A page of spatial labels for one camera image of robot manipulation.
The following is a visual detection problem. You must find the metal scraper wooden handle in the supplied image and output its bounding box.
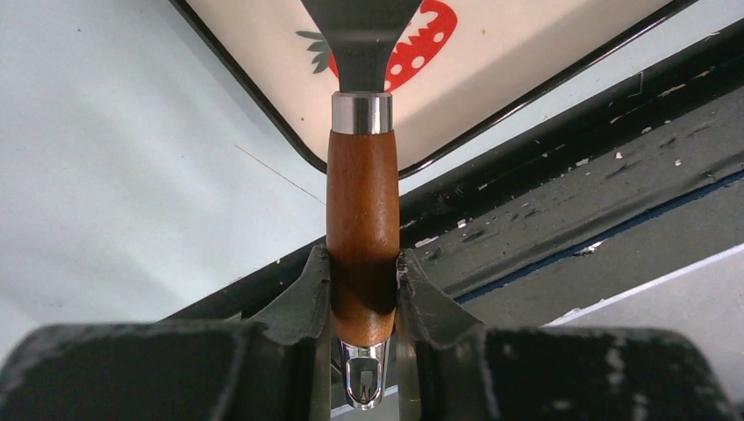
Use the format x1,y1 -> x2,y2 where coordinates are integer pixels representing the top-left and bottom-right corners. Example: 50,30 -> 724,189
304,1 -> 419,410

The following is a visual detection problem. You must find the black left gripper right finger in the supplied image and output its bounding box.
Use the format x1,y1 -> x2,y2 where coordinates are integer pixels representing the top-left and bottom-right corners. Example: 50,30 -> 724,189
396,249 -> 739,420

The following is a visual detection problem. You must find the strawberry print rectangular tray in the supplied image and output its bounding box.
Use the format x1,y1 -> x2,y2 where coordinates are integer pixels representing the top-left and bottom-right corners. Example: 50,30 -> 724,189
175,1 -> 687,176

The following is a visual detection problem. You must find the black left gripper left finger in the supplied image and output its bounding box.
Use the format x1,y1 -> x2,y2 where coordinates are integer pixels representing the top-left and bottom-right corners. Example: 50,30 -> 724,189
1,245 -> 331,420

